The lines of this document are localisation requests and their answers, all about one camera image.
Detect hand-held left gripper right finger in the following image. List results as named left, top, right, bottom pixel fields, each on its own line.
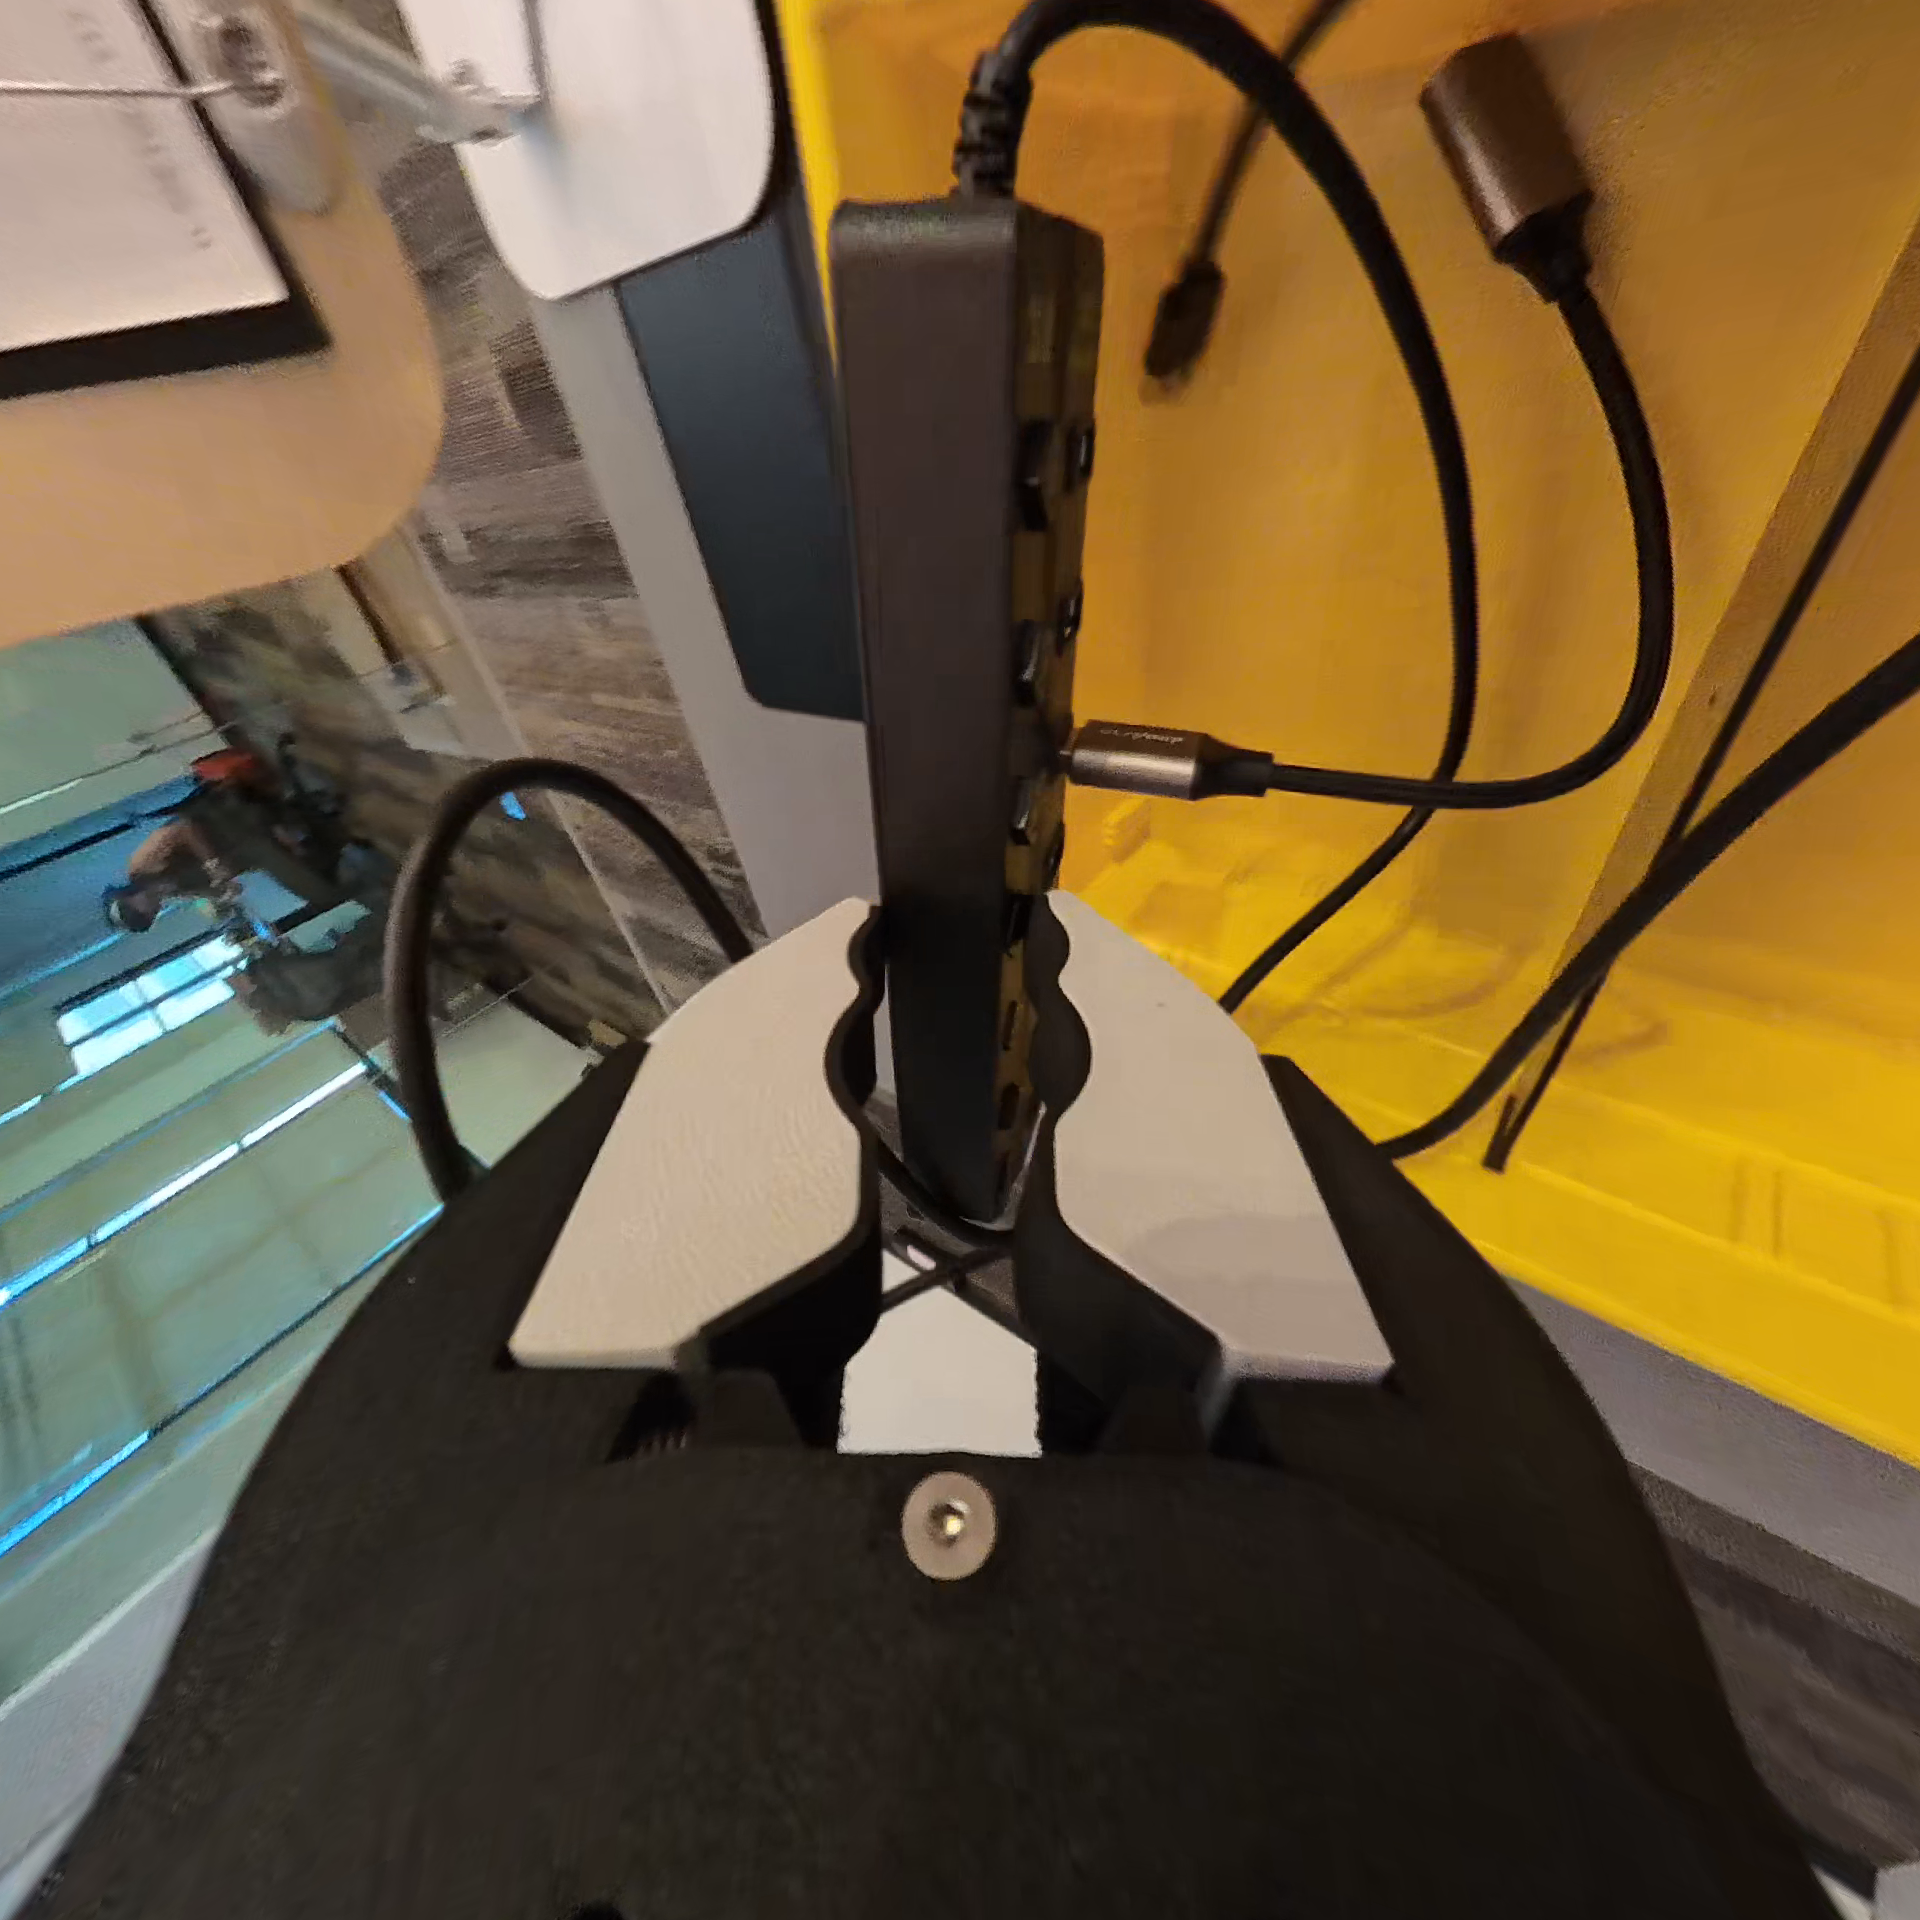
left=1017, top=889, right=1401, bottom=1454

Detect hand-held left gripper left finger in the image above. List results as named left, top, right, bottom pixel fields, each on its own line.
left=506, top=896, right=886, bottom=1448

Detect black usb cable metal plugs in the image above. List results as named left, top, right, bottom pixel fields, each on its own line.
left=1062, top=31, right=1677, bottom=810

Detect yellow plastic bin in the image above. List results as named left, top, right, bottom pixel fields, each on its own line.
left=773, top=0, right=1920, bottom=1464

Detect long black usb hub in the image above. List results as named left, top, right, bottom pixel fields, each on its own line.
left=829, top=193, right=1107, bottom=1225

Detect wooden document board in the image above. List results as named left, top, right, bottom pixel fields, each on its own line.
left=0, top=0, right=447, bottom=649

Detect white document stand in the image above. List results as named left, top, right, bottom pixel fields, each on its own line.
left=194, top=0, right=784, bottom=302

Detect printed instruction sheet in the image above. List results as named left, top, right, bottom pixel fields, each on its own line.
left=0, top=0, right=297, bottom=355

